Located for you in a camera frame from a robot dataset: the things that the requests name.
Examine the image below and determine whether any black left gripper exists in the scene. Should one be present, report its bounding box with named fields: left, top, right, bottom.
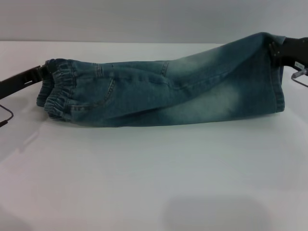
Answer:
left=0, top=64, right=56, bottom=100

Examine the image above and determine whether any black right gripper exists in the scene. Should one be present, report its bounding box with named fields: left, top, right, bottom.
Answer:
left=269, top=36, right=308, bottom=69

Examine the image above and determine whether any blue denim shorts basketball print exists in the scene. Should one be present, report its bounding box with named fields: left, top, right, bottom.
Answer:
left=36, top=32, right=287, bottom=127

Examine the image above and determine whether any dark left arm cable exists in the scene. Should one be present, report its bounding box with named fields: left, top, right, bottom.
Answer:
left=0, top=104, right=14, bottom=128

